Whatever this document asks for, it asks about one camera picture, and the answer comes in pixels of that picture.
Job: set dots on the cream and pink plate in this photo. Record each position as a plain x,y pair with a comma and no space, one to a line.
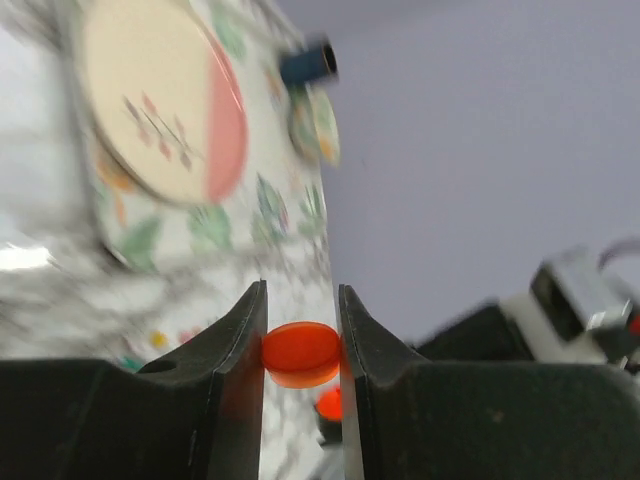
165,99

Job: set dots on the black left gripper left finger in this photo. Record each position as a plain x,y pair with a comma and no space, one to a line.
194,413

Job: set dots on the orange cap black highlighter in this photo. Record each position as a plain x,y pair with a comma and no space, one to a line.
328,409

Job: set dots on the small floral bowl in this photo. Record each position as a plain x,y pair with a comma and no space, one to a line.
313,127

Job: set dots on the floral leaf pattern tray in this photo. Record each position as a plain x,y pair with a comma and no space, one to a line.
279,196

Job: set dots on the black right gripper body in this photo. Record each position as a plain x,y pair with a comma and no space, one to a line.
486,333

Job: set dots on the dark blue cup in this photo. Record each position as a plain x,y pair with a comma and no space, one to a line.
315,62

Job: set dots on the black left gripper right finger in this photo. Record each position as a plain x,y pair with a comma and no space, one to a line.
406,417

